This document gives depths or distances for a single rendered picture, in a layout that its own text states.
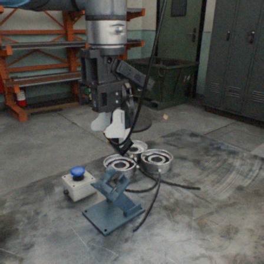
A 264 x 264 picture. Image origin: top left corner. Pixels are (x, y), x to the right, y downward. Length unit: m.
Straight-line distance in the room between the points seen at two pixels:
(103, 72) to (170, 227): 0.38
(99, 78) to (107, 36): 0.07
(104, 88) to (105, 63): 0.05
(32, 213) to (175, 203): 0.37
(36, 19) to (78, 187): 4.01
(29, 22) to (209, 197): 4.10
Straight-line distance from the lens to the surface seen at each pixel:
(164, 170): 0.80
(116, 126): 0.52
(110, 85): 0.47
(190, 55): 4.70
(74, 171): 0.70
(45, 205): 0.72
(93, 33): 0.48
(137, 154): 0.85
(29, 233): 0.66
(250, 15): 3.59
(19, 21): 4.47
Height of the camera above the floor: 1.24
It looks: 25 degrees down
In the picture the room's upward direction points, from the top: straight up
